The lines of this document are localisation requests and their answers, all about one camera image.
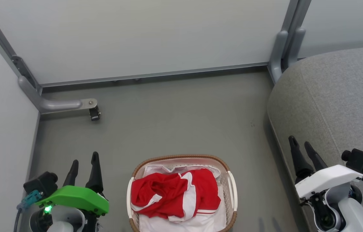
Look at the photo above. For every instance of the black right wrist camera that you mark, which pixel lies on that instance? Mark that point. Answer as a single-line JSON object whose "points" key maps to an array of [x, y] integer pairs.
{"points": [[360, 160]]}

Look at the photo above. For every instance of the white laundry basket brown rim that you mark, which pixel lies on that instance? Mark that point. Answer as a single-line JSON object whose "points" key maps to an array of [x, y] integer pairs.
{"points": [[231, 190]]}

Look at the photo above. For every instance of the red and white garment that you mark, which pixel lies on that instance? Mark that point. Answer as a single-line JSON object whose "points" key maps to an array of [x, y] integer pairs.
{"points": [[165, 193]]}

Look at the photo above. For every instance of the grey partition bottom rail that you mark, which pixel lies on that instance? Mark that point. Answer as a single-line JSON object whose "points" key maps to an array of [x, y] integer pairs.
{"points": [[155, 75]]}

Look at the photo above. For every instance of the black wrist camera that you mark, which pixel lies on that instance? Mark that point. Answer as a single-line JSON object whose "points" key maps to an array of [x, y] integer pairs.
{"points": [[40, 184], [360, 160]]}

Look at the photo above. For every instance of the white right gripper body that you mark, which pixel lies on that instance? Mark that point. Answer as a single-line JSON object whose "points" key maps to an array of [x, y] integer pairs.
{"points": [[328, 178]]}

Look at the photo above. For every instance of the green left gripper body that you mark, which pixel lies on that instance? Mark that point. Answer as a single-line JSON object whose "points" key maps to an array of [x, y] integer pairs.
{"points": [[75, 196]]}

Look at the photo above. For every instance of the grey fabric sofa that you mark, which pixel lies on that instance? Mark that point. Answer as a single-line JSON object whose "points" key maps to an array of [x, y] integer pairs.
{"points": [[336, 96]]}

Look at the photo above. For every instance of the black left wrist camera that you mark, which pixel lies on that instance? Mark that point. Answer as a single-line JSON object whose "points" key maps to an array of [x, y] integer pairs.
{"points": [[40, 184]]}

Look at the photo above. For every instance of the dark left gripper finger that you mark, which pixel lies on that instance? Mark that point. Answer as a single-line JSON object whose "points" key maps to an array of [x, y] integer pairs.
{"points": [[95, 175], [71, 175]]}

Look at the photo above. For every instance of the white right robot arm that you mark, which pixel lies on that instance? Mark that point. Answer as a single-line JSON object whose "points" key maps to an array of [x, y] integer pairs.
{"points": [[355, 212]]}

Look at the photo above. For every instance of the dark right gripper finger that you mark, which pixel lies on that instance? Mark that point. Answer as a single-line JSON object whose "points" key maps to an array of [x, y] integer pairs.
{"points": [[299, 161], [315, 158]]}

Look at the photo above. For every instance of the grey double partition post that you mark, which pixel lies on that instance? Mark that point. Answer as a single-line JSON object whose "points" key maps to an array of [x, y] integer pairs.
{"points": [[286, 42]]}

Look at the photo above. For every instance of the grey partition foot with caster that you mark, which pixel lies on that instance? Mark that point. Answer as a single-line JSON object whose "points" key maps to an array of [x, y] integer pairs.
{"points": [[59, 104]]}

